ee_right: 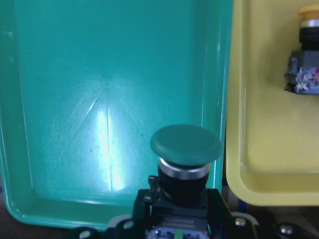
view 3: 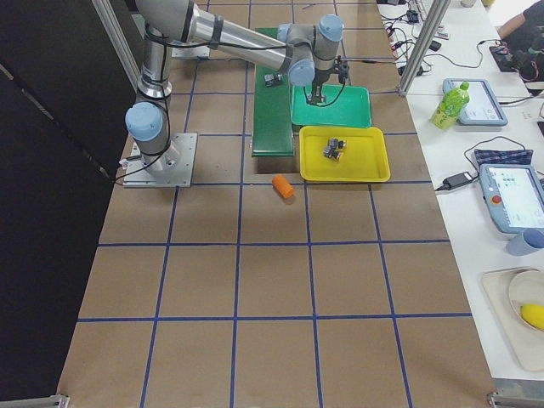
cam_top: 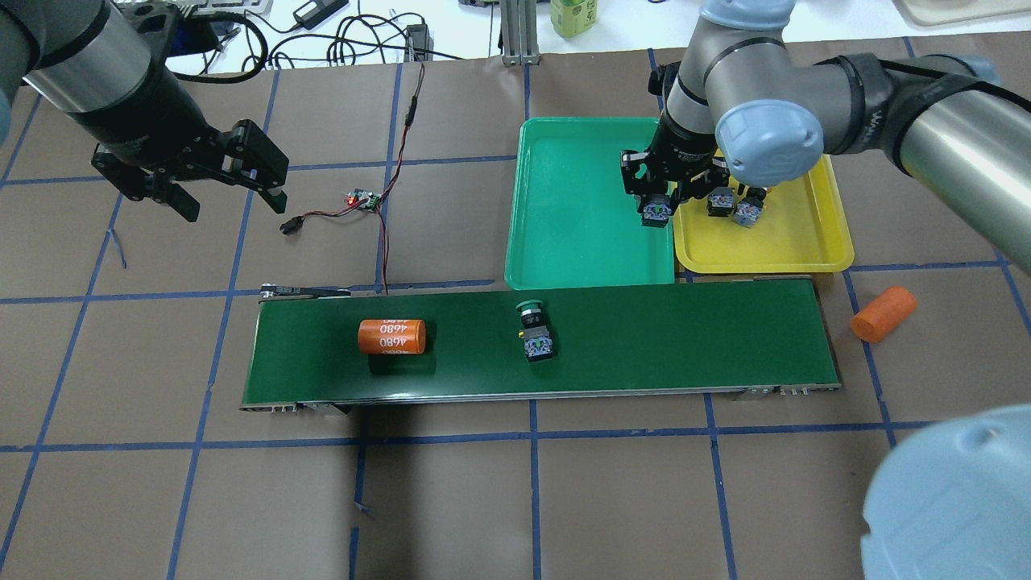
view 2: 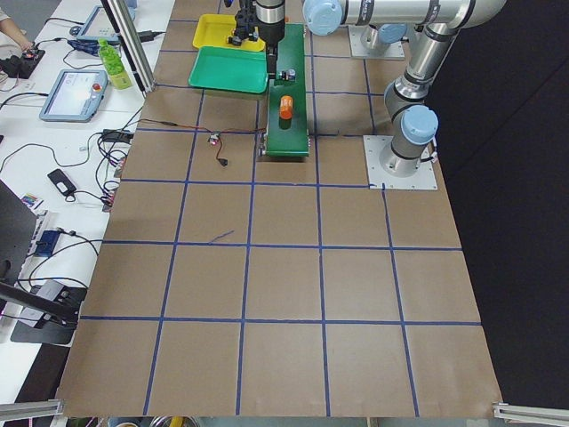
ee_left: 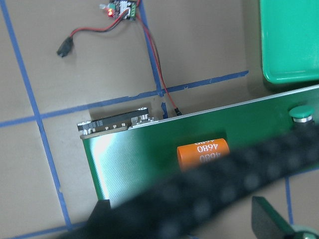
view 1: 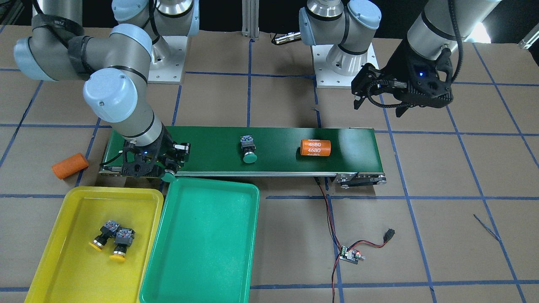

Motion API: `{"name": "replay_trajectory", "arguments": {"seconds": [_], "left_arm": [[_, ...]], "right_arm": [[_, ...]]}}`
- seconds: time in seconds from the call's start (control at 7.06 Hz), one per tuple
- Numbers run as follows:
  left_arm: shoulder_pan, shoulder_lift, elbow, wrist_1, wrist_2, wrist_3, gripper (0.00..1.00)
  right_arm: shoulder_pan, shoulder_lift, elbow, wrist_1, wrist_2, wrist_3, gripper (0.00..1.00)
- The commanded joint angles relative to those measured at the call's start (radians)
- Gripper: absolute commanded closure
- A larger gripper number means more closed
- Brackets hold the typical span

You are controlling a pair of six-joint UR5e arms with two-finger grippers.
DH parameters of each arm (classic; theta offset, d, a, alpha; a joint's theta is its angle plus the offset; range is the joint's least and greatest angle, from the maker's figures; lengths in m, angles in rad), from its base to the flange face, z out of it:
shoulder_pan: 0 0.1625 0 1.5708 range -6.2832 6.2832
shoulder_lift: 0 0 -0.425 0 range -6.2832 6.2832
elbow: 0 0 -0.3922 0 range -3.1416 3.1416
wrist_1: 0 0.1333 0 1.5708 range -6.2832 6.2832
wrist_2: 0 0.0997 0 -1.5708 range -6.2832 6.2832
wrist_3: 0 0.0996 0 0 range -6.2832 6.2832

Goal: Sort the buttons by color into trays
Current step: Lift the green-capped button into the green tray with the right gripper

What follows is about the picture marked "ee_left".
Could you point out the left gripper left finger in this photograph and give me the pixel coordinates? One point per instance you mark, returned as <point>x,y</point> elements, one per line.
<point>98,214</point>

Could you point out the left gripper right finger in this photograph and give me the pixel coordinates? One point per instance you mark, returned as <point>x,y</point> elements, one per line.
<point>267,223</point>

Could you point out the orange cylinder with 4680 print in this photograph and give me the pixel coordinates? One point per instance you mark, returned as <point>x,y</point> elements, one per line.
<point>194,154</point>

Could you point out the green push button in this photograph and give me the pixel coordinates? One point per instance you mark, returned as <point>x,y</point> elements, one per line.
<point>302,117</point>

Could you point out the green conveyor belt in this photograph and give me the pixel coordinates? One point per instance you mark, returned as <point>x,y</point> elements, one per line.
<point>124,162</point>

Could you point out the green plastic tray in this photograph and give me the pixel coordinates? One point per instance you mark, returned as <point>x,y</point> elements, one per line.
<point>290,40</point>

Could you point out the small controller circuit board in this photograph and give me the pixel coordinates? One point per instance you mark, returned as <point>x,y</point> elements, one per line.
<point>125,8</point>

